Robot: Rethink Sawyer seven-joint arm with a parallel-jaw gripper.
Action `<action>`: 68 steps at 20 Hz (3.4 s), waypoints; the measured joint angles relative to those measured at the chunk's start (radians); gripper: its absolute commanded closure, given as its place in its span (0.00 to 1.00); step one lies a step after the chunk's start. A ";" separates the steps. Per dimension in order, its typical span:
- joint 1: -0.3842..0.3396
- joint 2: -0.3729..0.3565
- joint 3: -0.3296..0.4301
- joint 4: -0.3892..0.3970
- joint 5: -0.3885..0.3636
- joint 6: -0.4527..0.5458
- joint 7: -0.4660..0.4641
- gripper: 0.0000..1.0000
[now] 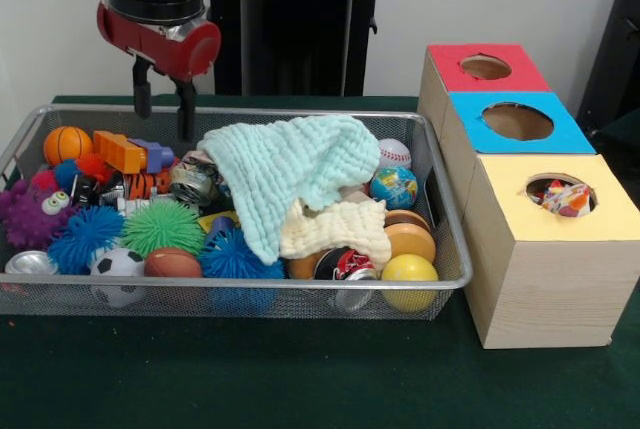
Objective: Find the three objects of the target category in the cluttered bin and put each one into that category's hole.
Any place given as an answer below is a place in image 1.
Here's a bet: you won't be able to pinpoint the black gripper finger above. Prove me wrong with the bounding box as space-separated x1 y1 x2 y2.
174 78 198 143
131 56 154 120

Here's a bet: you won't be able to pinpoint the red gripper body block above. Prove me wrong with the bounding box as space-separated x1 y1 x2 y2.
96 0 223 83

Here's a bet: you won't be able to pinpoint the mint waffle cloth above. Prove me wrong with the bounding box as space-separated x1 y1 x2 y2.
197 114 381 266

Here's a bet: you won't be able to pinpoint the cream waffle cloth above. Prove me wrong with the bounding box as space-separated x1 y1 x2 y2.
278 198 394 266

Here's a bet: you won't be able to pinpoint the crushed silver can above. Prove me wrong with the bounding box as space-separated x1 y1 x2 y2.
314 247 380 313

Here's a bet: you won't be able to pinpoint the small polka dot paper ball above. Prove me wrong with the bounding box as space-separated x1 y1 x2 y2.
539 179 597 218

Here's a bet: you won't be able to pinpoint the wooden box three round holes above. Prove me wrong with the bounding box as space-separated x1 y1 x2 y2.
417 42 629 350

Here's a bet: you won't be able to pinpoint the crushed pale can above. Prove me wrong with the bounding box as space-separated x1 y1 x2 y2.
168 151 222 206

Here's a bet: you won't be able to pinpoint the orange toy basketball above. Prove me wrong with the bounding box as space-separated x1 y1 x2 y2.
42 125 94 167

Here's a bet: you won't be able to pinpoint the green spiky ball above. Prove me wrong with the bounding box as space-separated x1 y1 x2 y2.
120 198 207 260

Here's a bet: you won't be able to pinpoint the purple spiky toy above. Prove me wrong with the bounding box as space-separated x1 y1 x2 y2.
0 178 76 250

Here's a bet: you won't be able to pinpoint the small soccer ball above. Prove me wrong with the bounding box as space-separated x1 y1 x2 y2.
89 247 147 309

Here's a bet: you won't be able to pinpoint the small globe ball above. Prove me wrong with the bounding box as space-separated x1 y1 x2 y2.
369 166 419 210

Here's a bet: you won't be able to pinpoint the dark green table cloth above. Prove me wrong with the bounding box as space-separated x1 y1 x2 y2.
0 93 640 429

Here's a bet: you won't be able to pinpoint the yellow ball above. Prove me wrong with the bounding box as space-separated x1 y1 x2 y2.
380 253 440 314

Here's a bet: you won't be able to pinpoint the black upright panel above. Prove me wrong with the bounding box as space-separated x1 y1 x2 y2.
575 0 640 123

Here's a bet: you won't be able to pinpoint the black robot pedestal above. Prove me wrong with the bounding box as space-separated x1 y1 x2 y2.
207 0 404 98

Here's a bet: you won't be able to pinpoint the silver wire mesh bin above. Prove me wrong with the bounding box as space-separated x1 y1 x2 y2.
0 103 474 323

